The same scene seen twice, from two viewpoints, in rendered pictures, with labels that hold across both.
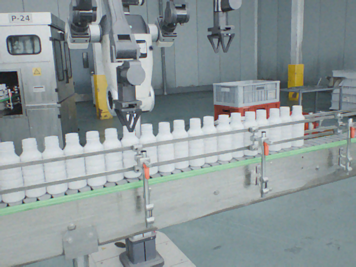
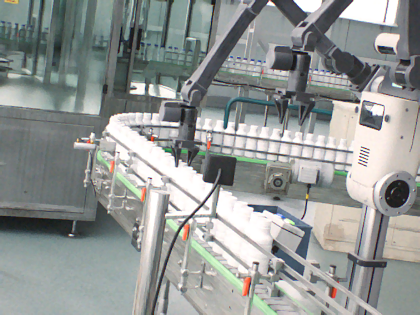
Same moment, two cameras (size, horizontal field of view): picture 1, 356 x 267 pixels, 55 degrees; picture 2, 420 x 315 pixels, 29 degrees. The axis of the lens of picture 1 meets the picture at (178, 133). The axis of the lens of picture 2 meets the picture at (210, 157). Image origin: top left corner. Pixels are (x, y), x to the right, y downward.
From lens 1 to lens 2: 2.92 m
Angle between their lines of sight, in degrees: 92
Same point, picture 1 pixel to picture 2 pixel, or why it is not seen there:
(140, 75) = (162, 113)
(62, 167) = (151, 174)
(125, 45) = (185, 89)
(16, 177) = (142, 169)
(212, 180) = (181, 247)
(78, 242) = (135, 234)
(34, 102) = not seen: outside the picture
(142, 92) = (365, 177)
